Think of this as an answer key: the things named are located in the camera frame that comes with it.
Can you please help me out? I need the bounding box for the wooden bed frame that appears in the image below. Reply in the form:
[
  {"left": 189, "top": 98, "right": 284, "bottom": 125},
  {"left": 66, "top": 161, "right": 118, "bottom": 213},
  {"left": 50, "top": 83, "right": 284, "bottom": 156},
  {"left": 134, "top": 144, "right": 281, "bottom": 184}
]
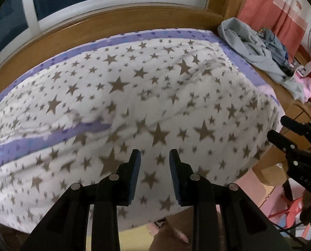
[{"left": 0, "top": 0, "right": 311, "bottom": 186}]

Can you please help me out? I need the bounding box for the pink red curtain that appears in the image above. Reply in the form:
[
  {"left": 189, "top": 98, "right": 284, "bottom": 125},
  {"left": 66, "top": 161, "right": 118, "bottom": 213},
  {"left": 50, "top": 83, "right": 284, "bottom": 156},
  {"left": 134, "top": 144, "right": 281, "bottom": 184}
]
[{"left": 236, "top": 0, "right": 310, "bottom": 58}]

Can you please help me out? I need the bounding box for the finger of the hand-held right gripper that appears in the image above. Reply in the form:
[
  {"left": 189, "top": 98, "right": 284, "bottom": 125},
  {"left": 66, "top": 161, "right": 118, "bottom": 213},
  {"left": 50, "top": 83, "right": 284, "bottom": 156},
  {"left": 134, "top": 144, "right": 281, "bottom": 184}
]
[
  {"left": 280, "top": 115, "right": 311, "bottom": 157},
  {"left": 267, "top": 130, "right": 311, "bottom": 174}
]

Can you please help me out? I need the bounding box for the white star print cloth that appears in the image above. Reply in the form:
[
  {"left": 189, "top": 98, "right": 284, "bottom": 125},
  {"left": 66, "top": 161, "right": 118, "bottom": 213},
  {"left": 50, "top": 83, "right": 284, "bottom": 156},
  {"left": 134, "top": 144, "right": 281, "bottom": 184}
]
[{"left": 0, "top": 38, "right": 280, "bottom": 234}]

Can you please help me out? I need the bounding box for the pile of grey-blue clothes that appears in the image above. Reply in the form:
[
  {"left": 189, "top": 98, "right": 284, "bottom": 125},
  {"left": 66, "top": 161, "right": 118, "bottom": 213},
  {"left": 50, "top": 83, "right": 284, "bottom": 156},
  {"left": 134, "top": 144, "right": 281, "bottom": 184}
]
[{"left": 218, "top": 17, "right": 306, "bottom": 102}]

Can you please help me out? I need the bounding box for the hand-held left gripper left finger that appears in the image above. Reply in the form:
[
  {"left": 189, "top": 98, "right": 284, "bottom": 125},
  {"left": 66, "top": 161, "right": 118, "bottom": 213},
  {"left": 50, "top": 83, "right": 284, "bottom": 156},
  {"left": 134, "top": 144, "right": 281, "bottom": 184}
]
[{"left": 20, "top": 149, "right": 141, "bottom": 251}]

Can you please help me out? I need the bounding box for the pink cloth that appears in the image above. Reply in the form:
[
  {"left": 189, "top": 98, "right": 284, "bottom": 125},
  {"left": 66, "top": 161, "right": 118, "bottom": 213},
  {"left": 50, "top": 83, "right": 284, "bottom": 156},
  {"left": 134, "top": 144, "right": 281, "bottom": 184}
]
[{"left": 294, "top": 72, "right": 311, "bottom": 103}]

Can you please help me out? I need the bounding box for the purple dotted bed sheet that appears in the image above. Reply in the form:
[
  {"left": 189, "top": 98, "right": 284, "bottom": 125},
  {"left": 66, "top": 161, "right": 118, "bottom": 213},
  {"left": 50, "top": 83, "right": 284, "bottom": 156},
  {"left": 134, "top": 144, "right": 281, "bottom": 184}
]
[{"left": 0, "top": 29, "right": 281, "bottom": 173}]

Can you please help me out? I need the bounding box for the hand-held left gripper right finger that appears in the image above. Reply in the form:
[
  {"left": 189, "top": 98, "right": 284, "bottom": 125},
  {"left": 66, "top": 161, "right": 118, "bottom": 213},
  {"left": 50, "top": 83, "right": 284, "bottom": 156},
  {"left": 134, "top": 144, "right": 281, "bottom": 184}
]
[{"left": 168, "top": 149, "right": 293, "bottom": 251}]

